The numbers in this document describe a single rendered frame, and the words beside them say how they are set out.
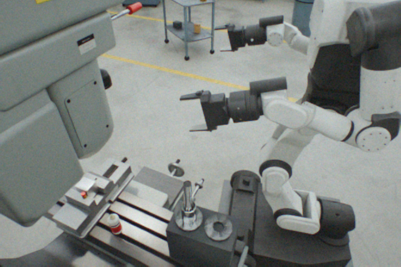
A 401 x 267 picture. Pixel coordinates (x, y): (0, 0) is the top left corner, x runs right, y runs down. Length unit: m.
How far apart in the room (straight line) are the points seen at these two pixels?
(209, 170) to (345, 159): 1.32
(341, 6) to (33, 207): 0.89
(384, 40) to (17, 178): 0.83
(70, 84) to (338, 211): 1.31
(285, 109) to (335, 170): 2.15
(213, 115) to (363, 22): 0.41
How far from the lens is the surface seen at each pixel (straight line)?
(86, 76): 0.75
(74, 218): 1.19
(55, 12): 0.63
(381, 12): 0.71
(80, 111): 0.76
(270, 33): 1.17
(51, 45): 0.64
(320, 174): 2.73
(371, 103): 0.79
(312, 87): 0.99
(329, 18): 0.83
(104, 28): 0.74
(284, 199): 1.42
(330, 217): 1.54
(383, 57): 0.73
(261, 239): 1.56
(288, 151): 1.17
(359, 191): 2.75
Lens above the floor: 1.94
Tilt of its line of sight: 39 degrees down
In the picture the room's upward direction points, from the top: straight up
